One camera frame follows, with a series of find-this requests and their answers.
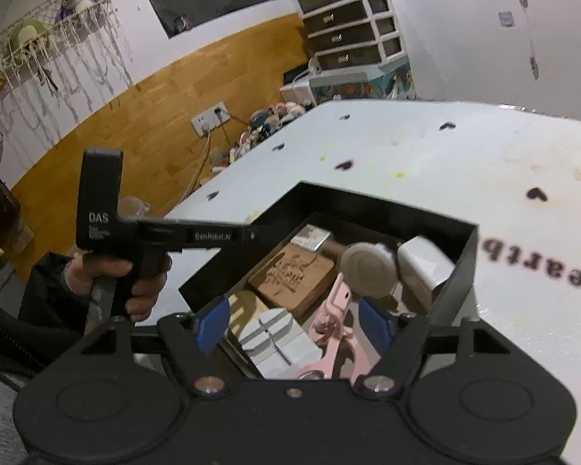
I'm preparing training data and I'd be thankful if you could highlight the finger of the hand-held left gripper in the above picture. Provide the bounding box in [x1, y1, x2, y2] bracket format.
[236, 222, 266, 249]

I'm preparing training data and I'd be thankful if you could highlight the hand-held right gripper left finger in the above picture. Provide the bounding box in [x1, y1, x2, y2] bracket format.
[80, 297, 233, 398]

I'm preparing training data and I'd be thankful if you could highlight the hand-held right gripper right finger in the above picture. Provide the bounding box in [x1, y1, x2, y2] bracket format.
[351, 297, 509, 398]

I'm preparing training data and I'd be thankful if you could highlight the pink tool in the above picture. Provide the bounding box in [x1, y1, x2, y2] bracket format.
[296, 272, 370, 381]

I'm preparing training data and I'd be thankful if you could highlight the white charger adapter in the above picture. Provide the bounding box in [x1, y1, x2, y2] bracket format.
[396, 235, 457, 307]

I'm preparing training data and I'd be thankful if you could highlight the black box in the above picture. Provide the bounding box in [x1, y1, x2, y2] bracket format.
[178, 181, 480, 330]

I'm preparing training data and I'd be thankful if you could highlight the person's left forearm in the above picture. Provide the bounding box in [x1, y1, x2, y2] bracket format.
[17, 251, 88, 336]

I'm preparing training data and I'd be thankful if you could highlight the person's left hand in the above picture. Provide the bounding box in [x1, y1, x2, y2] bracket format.
[65, 254, 173, 323]

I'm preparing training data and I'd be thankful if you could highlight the round beige disc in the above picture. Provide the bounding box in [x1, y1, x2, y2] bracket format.
[340, 241, 399, 300]

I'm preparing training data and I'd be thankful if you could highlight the carved wooden block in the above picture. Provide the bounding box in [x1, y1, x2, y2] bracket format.
[248, 243, 338, 317]

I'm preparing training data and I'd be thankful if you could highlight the silver foil packet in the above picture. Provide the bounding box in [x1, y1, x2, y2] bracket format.
[292, 224, 331, 251]

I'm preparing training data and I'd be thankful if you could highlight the white slotted block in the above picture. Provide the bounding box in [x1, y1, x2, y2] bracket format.
[241, 309, 336, 379]

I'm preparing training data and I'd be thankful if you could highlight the brown handbag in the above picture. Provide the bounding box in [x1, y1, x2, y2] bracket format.
[0, 154, 23, 244]

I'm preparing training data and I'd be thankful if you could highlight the pile of plush toys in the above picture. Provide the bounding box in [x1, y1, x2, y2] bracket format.
[212, 101, 316, 175]

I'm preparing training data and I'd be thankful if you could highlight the white storage box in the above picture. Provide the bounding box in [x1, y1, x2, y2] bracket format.
[280, 80, 316, 108]

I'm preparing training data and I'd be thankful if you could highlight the green plush toy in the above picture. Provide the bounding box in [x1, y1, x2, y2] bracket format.
[7, 18, 48, 50]

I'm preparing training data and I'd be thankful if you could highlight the printed storage box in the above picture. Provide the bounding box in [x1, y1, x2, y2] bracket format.
[309, 59, 416, 103]

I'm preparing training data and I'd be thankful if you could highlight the person's grey clothing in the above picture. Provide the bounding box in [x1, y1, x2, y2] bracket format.
[0, 291, 85, 465]

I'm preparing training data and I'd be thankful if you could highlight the white drawer cabinet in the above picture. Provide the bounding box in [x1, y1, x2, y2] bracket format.
[302, 0, 410, 71]

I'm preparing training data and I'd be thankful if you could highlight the outlet power cable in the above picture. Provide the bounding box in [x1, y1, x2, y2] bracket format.
[181, 107, 253, 199]

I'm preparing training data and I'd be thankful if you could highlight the white wall outlet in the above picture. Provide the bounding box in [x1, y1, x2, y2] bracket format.
[191, 101, 232, 137]

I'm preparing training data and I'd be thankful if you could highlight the white wall net rack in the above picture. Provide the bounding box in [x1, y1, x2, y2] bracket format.
[0, 0, 137, 124]

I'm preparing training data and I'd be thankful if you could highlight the hanging wall cable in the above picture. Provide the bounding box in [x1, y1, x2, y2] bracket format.
[511, 0, 540, 81]

